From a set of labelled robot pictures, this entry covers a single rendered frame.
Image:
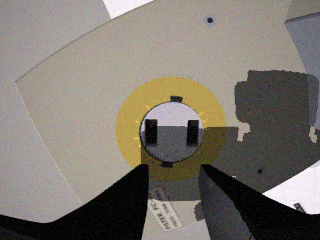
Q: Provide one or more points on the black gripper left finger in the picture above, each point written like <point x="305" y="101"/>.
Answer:
<point x="118" y="213"/>

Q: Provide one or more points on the grey flat bar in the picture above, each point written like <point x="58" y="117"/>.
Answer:
<point x="298" y="208"/>

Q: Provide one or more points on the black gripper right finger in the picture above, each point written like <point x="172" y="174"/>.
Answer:
<point x="233" y="211"/>

